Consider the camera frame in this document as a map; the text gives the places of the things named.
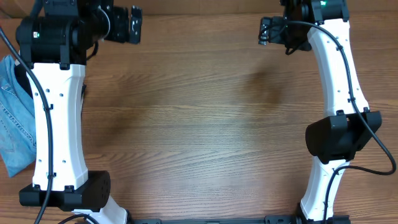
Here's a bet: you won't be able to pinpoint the light blue denim jeans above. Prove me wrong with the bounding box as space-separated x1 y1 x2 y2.
1 55 37 177

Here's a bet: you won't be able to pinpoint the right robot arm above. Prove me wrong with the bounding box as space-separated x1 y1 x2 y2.
259 0 382 223

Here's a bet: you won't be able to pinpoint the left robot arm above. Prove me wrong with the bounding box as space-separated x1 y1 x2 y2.
16 0 142 223

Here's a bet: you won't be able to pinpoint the black folded shirt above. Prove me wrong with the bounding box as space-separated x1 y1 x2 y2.
14 64 32 98

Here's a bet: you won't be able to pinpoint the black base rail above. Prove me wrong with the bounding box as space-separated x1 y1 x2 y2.
124 213 352 224

